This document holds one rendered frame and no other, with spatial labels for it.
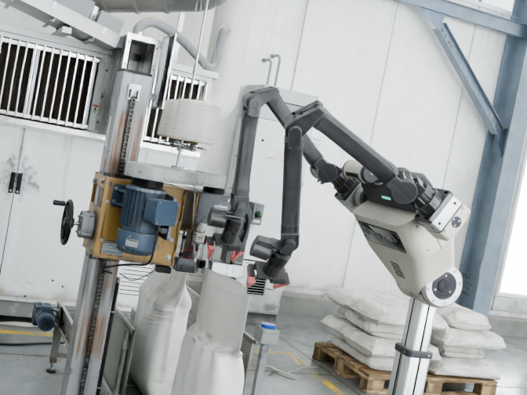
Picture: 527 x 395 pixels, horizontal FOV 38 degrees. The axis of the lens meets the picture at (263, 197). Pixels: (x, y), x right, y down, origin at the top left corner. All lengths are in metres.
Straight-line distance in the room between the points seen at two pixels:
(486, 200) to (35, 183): 5.09
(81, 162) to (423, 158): 4.03
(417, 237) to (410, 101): 5.77
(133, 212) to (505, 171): 6.21
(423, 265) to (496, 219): 6.00
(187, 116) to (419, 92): 5.66
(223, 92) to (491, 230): 3.62
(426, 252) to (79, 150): 3.60
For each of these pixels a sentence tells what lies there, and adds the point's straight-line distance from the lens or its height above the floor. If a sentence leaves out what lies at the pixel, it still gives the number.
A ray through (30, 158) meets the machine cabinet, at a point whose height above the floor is 1.21.
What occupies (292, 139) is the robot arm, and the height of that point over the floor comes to 1.59.
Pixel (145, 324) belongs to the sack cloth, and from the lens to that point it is 3.46.
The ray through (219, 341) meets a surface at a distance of 2.76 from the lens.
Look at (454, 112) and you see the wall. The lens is 8.57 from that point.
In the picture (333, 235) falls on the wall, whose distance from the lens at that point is 7.93.
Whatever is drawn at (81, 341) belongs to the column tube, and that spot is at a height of 0.68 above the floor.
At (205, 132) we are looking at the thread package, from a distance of 2.84.
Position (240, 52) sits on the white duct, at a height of 2.33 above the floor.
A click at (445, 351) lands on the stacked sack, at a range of 6.10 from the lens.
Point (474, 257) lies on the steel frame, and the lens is 8.84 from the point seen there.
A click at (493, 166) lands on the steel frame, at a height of 1.89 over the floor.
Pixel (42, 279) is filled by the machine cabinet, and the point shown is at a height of 0.35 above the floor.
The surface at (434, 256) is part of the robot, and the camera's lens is 2.60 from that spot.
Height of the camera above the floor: 1.52
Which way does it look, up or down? 3 degrees down
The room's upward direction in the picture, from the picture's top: 11 degrees clockwise
